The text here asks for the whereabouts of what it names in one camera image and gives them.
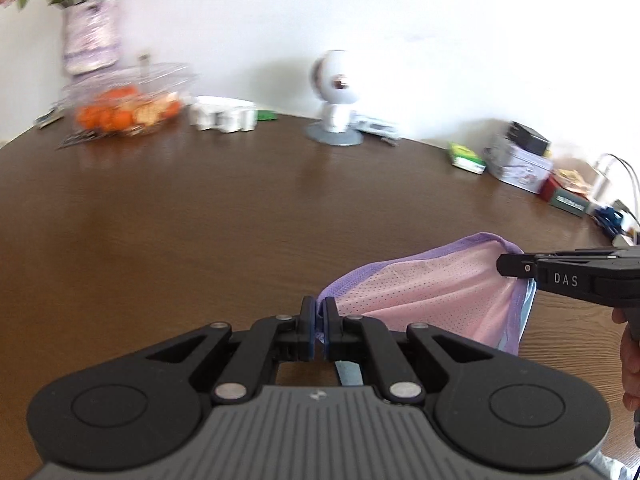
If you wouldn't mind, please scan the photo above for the pink blue mesh vest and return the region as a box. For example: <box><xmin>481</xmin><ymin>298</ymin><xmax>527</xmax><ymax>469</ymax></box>
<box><xmin>319</xmin><ymin>232</ymin><xmax>537</xmax><ymax>354</ymax></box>

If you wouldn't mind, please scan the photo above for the person's right hand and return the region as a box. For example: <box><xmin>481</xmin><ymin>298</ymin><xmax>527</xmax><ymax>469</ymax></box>
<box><xmin>612</xmin><ymin>309</ymin><xmax>640</xmax><ymax>412</ymax></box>

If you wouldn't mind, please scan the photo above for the white power strip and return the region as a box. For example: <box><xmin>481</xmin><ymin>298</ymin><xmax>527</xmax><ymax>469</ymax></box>
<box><xmin>612</xmin><ymin>230</ymin><xmax>640</xmax><ymax>248</ymax></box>

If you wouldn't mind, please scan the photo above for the dark green labelled box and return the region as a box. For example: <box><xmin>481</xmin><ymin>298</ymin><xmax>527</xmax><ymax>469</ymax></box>
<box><xmin>538</xmin><ymin>177</ymin><xmax>590</xmax><ymax>218</ymax></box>

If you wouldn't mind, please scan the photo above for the white illustrated tin box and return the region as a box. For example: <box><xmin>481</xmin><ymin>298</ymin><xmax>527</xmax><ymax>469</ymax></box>
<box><xmin>484</xmin><ymin>134</ymin><xmax>553</xmax><ymax>194</ymax></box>

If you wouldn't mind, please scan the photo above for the snack packet on box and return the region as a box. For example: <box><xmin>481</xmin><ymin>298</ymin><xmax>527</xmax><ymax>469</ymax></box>
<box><xmin>553</xmin><ymin>168</ymin><xmax>592</xmax><ymax>195</ymax></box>

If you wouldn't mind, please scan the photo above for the green white small box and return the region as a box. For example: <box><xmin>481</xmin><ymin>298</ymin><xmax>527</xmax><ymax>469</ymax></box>
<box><xmin>447</xmin><ymin>143</ymin><xmax>486</xmax><ymax>174</ymax></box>

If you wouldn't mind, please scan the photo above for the black power adapter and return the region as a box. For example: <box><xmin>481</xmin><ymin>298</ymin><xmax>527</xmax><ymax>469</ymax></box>
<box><xmin>506</xmin><ymin>122</ymin><xmax>550</xmax><ymax>156</ymax></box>

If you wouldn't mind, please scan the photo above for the white flat remote device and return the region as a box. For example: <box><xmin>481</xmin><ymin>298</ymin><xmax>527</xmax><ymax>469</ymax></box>
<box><xmin>352</xmin><ymin>115</ymin><xmax>401</xmax><ymax>144</ymax></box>

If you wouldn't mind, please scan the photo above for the white clip gadget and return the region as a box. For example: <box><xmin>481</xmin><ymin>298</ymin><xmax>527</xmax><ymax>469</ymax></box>
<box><xmin>188</xmin><ymin>96</ymin><xmax>257</xmax><ymax>133</ymax></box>

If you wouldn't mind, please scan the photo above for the clear box of oranges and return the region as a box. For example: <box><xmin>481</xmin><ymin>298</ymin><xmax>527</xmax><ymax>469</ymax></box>
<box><xmin>63</xmin><ymin>63</ymin><xmax>196</xmax><ymax>136</ymax></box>

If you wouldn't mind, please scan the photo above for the lavender textured vase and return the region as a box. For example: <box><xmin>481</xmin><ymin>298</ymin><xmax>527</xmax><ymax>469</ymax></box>
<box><xmin>62</xmin><ymin>0</ymin><xmax>120</xmax><ymax>77</ymax></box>

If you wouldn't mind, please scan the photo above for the white charging cable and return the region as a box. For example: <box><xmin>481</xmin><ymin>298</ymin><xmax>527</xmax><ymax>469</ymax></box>
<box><xmin>598</xmin><ymin>153</ymin><xmax>640</xmax><ymax>221</ymax></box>

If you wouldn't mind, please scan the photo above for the white wall charger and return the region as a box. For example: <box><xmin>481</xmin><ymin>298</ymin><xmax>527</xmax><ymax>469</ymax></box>
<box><xmin>589</xmin><ymin>160</ymin><xmax>611</xmax><ymax>203</ymax></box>

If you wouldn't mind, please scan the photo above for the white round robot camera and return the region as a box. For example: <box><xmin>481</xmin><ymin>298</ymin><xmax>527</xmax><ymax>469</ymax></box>
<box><xmin>306</xmin><ymin>50</ymin><xmax>362</xmax><ymax>148</ymax></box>

